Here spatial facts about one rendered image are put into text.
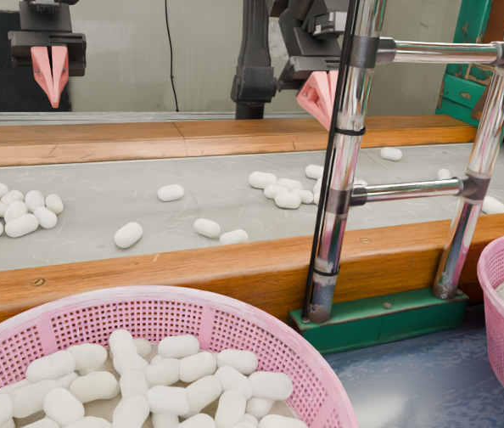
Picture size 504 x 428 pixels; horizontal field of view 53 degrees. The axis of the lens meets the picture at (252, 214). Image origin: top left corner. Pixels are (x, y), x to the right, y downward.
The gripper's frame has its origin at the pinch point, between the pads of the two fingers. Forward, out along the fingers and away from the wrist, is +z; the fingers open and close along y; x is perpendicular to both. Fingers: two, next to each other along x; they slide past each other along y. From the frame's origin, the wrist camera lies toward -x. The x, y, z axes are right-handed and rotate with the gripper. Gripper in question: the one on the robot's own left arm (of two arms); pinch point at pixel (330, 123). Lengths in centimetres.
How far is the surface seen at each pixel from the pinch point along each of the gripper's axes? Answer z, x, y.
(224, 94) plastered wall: -123, 159, 49
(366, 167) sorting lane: 3.8, 7.1, 8.7
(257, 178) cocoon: 6.6, 2.6, -11.9
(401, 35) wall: -124, 111, 133
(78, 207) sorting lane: 8.4, 3.3, -34.8
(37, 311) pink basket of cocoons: 24.4, -13.8, -38.7
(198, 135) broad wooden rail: -6.6, 12.5, -15.7
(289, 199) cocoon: 11.9, -1.5, -10.1
